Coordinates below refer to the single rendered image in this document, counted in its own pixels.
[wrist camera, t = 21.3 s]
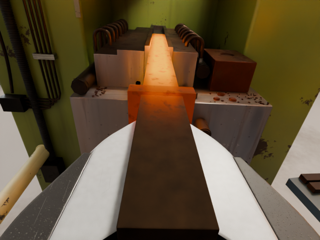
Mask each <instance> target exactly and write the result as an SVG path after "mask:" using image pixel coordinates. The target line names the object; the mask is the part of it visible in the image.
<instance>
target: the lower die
mask: <svg viewBox="0 0 320 240"><path fill-rule="evenodd" d="M153 26H154V25H151V27H150V28H145V27H137V28H136V29H135V30H127V32H125V33H124V34H122V36H121V37H120V36H119V39H116V42H112V45H111V46H110V45H108V43H107V44H105V45H104V46H103V47H102V48H100V49H99V50H98V51H96V52H95V53H94V62H95V71H96V79H97V86H110V87H129V85H130V84H133V85H136V81H140V84H141V85H143V82H144V77H145V71H146V66H147V61H148V56H149V51H150V42H151V37H152V31H153ZM160 26H162V25H160ZM163 28H164V32H165V36H166V40H167V44H168V48H169V52H170V57H171V60H172V64H173V67H174V71H175V75H176V79H177V82H178V86H183V85H184V86H186V87H193V83H194V76H195V70H196V63H197V57H198V53H197V51H196V50H195V49H194V48H193V46H192V45H191V44H190V43H189V46H188V47H185V43H182V40H180V37H179V35H178V34H177V32H176V31H175V29H170V28H166V26H163Z"/></svg>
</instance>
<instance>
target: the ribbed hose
mask: <svg viewBox="0 0 320 240"><path fill-rule="evenodd" d="M0 8H1V9H0V10H1V13H2V16H3V18H4V19H3V20H4V23H5V25H6V28H7V29H6V30H8V31H7V32H8V34H9V37H10V39H11V40H10V41H11V44H12V47H13V50H14V52H15V53H14V54H15V56H16V58H17V59H16V60H17V62H18V66H19V68H20V72H21V75H22V79H23V81H24V84H25V88H26V91H27V94H28V97H29V100H30V104H31V107H32V110H33V113H34V116H35V119H36V122H37V125H38V128H39V131H40V135H41V138H42V140H43V144H44V147H45V149H46V150H47V151H48V152H49V154H50V155H49V157H48V158H47V160H46V161H45V162H44V164H43V165H42V167H41V172H42V175H43V177H44V180H45V182H47V183H52V182H53V181H54V180H55V179H56V178H57V177H58V176H60V174H62V173H63V172H64V171H65V170H66V169H65V165H64V161H63V158H62V157H56V156H55V153H54V149H53V146H52V143H51V140H50V136H49V132H48V129H47V126H46V122H45V119H44V116H43V112H42V109H40V107H41V106H39V105H40V103H38V102H39V100H37V98H38V95H37V92H36V89H35V86H34V82H33V79H32V75H31V72H30V68H29V66H28V62H27V60H26V59H27V58H26V54H25V52H24V48H23V46H22V45H23V44H22V42H21V40H20V39H21V38H20V35H19V33H18V32H19V31H18V29H17V26H16V25H17V24H16V22H15V19H14V18H15V17H14V15H13V12H12V9H11V8H12V7H11V5H10V2H9V0H0Z"/></svg>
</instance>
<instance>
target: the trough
mask: <svg viewBox="0 0 320 240"><path fill-rule="evenodd" d="M152 34H165V32H164V28H163V26H153V31H152Z"/></svg>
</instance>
